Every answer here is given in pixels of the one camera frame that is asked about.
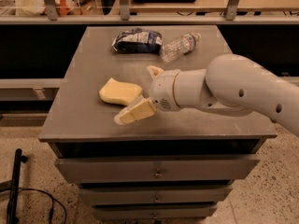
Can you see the grey drawer cabinet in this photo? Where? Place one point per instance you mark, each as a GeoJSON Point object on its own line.
{"type": "Point", "coordinates": [81, 125]}

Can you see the clear plastic water bottle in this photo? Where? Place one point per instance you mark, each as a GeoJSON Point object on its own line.
{"type": "Point", "coordinates": [177, 48]}

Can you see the metal railing frame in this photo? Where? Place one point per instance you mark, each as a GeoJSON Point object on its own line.
{"type": "Point", "coordinates": [131, 12]}

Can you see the middle grey drawer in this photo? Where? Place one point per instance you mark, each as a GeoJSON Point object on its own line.
{"type": "Point", "coordinates": [151, 195]}

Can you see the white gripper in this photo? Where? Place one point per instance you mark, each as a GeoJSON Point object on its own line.
{"type": "Point", "coordinates": [162, 90]}

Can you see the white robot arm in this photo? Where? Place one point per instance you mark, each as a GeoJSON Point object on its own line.
{"type": "Point", "coordinates": [230, 85]}

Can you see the grey drawer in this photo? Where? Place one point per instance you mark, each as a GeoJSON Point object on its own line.
{"type": "Point", "coordinates": [151, 195]}
{"type": "Point", "coordinates": [156, 168]}
{"type": "Point", "coordinates": [162, 211]}

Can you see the black stand pole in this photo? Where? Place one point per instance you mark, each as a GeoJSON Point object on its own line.
{"type": "Point", "coordinates": [14, 187]}

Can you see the yellow wavy sponge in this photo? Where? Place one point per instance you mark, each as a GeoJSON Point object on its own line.
{"type": "Point", "coordinates": [119, 93]}

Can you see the blue white snack bag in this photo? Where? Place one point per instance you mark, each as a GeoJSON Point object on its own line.
{"type": "Point", "coordinates": [138, 40]}

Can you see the bottom grey drawer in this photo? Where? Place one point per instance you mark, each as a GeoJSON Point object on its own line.
{"type": "Point", "coordinates": [162, 211]}

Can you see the top grey drawer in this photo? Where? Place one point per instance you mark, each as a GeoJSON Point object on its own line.
{"type": "Point", "coordinates": [156, 168]}

